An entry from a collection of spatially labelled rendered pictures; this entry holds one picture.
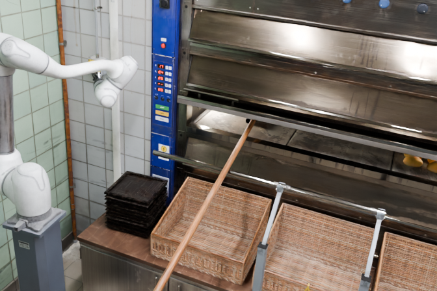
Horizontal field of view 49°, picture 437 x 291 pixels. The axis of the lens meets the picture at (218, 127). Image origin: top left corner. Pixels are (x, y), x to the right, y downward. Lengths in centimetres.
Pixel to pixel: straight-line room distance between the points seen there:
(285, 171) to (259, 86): 52
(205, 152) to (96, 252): 87
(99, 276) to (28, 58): 149
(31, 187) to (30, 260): 39
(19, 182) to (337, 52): 162
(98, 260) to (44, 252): 63
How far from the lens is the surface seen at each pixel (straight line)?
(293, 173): 278
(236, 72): 266
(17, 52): 211
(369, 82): 250
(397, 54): 246
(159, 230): 281
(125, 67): 248
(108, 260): 296
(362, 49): 247
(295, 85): 258
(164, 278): 195
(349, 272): 288
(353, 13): 245
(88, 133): 333
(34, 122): 317
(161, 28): 275
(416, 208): 276
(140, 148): 313
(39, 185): 229
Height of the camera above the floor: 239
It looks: 25 degrees down
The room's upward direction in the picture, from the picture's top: 4 degrees clockwise
